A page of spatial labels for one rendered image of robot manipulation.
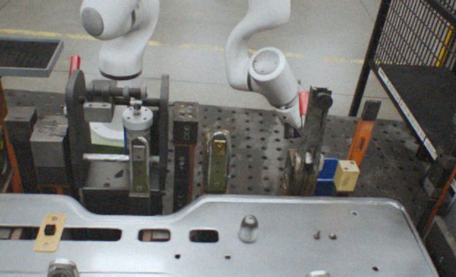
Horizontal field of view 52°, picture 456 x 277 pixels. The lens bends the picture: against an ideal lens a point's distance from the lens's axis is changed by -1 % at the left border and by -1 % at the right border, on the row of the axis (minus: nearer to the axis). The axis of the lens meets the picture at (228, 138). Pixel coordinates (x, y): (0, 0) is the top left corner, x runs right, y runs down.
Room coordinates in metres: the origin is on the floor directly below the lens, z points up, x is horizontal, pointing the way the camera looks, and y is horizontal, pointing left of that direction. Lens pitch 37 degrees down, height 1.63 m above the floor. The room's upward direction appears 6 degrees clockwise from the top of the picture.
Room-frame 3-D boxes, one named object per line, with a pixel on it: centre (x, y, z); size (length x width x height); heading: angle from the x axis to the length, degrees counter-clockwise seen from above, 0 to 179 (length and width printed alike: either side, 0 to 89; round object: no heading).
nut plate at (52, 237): (0.52, 0.28, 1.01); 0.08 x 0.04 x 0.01; 7
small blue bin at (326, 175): (1.04, -0.28, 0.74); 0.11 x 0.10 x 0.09; 97
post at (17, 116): (0.72, 0.41, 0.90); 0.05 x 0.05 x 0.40; 7
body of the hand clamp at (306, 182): (0.74, -0.16, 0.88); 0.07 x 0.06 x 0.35; 7
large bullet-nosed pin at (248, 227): (0.56, -0.05, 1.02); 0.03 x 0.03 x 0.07
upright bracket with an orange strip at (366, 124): (0.75, -0.26, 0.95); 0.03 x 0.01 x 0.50; 97
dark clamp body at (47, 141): (0.71, 0.34, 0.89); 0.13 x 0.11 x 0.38; 7
